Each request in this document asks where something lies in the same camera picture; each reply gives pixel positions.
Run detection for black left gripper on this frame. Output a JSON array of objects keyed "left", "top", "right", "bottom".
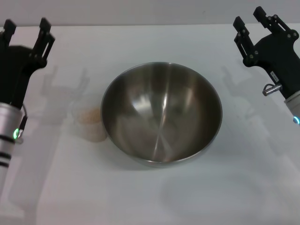
[{"left": 0, "top": 17, "right": 56, "bottom": 111}]

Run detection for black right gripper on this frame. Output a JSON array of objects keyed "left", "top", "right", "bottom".
[{"left": 233, "top": 7, "right": 300, "bottom": 99}]

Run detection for white rice grains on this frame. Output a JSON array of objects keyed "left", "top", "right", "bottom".
[{"left": 77, "top": 106, "right": 102, "bottom": 141}]

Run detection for clear plastic measuring cup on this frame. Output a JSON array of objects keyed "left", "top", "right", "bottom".
[{"left": 69, "top": 93, "right": 109, "bottom": 143}]

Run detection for stainless steel mixing bowl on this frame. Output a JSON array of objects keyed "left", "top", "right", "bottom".
[{"left": 100, "top": 61, "right": 223, "bottom": 168}]

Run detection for silver cable plug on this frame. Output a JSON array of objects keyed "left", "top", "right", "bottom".
[{"left": 262, "top": 82, "right": 282, "bottom": 97}]

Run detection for thin black cable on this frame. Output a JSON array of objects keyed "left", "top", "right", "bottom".
[{"left": 16, "top": 104, "right": 29, "bottom": 144}]

